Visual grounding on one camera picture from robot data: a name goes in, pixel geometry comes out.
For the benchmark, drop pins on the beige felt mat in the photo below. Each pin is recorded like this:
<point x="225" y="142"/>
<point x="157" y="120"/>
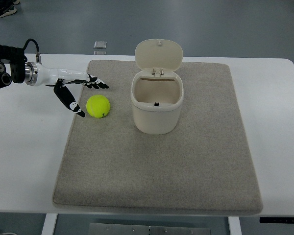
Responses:
<point x="202" y="166"/>

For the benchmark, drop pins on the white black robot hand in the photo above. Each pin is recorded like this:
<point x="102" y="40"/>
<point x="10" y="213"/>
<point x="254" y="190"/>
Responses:
<point x="59" y="78"/>

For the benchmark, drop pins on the clear floor socket cover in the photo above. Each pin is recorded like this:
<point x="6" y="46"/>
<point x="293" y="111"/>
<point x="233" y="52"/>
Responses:
<point x="100" y="45"/>

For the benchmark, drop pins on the white table leg right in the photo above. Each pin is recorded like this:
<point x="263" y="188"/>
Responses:
<point x="234" y="225"/>

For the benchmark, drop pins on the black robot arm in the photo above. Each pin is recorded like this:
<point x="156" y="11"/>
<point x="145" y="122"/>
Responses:
<point x="14" y="66"/>

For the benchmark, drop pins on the cream lidded plastic box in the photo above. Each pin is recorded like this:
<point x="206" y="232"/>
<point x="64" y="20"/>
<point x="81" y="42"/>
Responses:
<point x="157" y="92"/>

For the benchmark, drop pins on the white table leg left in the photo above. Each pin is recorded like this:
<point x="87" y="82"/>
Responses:
<point x="49" y="224"/>

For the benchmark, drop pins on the black table control panel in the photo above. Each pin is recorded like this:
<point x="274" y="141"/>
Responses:
<point x="277" y="220"/>

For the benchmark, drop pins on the dark sneaker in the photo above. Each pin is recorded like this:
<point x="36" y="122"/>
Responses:
<point x="7" y="8"/>

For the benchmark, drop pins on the metal base plate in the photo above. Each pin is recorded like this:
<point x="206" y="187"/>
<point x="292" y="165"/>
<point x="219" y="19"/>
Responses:
<point x="122" y="229"/>

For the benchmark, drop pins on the white table leg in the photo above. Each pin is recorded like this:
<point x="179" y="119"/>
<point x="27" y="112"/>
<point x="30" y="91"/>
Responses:
<point x="49" y="224"/>
<point x="234" y="225"/>

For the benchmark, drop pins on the yellow tennis ball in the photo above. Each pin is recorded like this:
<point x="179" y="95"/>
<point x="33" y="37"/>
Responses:
<point x="98" y="106"/>

